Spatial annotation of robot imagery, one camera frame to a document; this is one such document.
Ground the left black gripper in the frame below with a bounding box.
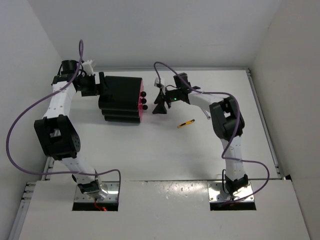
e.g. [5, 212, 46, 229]
[77, 72, 111, 97]

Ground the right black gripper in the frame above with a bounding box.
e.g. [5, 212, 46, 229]
[153, 86, 182, 114]

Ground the black drawer cabinet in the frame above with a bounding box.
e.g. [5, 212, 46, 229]
[98, 75, 141, 124]

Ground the yellow utility knife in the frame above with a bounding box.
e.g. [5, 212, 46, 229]
[177, 119, 195, 129]

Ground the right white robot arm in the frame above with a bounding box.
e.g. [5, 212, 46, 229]
[152, 73, 249, 201]

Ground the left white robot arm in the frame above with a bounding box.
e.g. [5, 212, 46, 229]
[34, 59, 108, 201]

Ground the pink middle drawer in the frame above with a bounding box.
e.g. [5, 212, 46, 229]
[138, 98, 147, 105]

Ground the pink top drawer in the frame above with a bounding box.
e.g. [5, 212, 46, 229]
[138, 78, 147, 99]

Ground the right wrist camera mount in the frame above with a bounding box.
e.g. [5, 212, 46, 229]
[154, 77, 166, 92]

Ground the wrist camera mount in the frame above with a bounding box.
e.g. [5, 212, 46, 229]
[81, 59, 96, 76]
[154, 77, 166, 92]

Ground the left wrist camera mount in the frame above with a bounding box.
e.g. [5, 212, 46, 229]
[81, 59, 96, 76]

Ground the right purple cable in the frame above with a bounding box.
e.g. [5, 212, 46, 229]
[153, 61, 270, 204]

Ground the purple cable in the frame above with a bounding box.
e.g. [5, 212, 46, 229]
[153, 61, 270, 204]
[5, 39, 121, 186]

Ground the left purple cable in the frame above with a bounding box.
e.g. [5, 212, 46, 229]
[5, 39, 121, 186]

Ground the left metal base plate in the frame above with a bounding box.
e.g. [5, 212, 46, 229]
[73, 181, 120, 204]

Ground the metal base plate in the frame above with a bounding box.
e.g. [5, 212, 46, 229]
[207, 180, 255, 204]
[73, 181, 120, 204]

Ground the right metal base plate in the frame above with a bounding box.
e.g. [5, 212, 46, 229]
[207, 180, 255, 204]

